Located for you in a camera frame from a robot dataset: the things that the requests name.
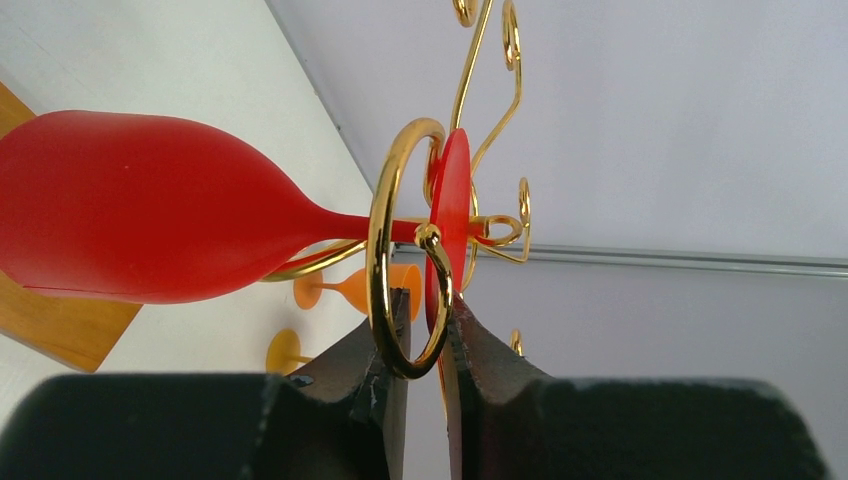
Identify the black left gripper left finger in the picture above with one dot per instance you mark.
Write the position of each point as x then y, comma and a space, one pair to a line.
341, 416

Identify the orange wine glass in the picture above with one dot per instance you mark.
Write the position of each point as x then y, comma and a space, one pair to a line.
307, 290

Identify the wooden rack base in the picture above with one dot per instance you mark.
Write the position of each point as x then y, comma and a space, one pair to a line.
78, 333

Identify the yellow wine glass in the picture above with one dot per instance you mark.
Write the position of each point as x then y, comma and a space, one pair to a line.
284, 355

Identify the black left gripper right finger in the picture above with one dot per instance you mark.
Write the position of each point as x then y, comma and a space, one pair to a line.
508, 419

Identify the red wine glass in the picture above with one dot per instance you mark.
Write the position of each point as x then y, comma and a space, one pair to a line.
154, 210

